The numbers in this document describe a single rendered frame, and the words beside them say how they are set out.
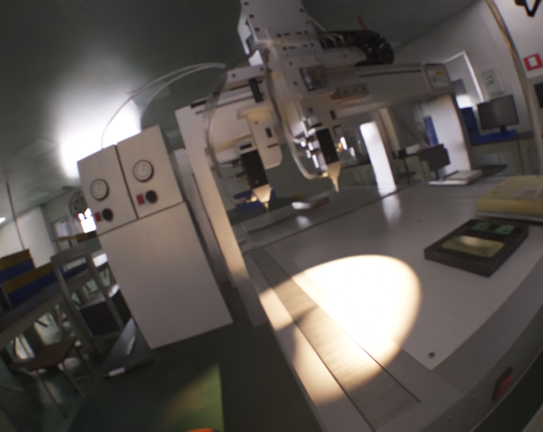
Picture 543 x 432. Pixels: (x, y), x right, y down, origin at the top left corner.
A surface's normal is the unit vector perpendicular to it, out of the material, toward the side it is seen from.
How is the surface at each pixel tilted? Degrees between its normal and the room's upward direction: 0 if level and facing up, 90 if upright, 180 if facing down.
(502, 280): 0
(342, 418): 0
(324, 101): 90
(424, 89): 90
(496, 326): 0
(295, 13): 90
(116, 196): 90
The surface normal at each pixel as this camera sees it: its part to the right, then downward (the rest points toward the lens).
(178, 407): -0.32, -0.94
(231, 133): 0.22, 0.07
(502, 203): -0.92, 0.34
